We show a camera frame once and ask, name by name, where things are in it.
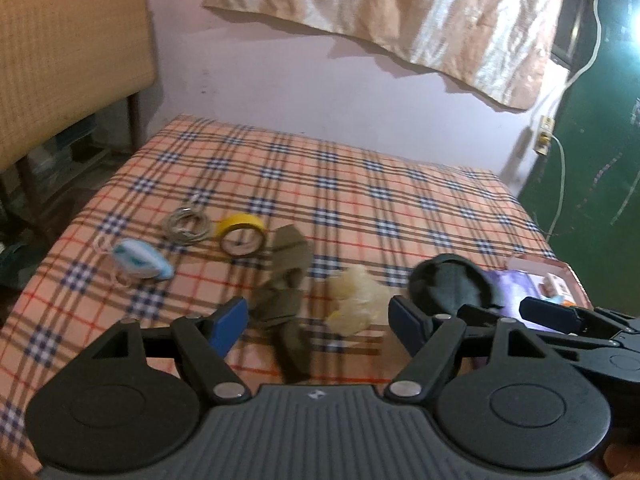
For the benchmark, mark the plaid bed sheet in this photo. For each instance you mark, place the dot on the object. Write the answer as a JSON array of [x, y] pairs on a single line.
[[354, 207]]

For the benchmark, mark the wall power socket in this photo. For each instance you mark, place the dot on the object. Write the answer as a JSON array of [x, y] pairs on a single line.
[[544, 135]]

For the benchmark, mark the pink cardboard box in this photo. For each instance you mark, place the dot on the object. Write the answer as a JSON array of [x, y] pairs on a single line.
[[560, 284]]

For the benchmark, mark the purple packet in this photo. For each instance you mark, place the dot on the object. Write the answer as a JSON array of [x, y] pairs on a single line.
[[512, 286]]

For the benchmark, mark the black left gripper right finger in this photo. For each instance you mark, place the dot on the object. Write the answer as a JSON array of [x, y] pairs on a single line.
[[433, 343]]

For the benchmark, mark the paper coffee cup black lid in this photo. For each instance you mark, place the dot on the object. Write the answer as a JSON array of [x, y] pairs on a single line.
[[447, 282]]

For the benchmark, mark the beige wall curtain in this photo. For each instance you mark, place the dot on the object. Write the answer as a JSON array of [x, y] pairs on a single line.
[[499, 48]]

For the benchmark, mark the olive green glove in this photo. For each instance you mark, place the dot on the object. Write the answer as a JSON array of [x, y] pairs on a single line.
[[276, 303]]

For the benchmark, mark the woven wooden chair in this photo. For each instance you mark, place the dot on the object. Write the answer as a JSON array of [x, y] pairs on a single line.
[[63, 60]]

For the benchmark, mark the folded blue mask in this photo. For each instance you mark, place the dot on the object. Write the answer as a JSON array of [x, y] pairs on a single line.
[[133, 260]]

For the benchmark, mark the pale yellow glove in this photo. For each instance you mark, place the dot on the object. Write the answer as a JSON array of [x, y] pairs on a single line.
[[359, 301]]

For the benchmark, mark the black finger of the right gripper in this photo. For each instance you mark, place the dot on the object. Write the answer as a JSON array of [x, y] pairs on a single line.
[[598, 323]]

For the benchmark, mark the green door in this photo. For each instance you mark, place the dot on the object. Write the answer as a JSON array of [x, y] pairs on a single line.
[[584, 196]]

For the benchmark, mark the yellow tape roll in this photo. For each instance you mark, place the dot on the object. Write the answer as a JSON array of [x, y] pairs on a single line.
[[241, 235]]

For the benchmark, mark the green sandals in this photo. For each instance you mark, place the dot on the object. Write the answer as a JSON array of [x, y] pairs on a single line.
[[18, 263]]

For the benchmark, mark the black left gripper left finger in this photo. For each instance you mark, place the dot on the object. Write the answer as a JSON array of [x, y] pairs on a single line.
[[201, 346]]

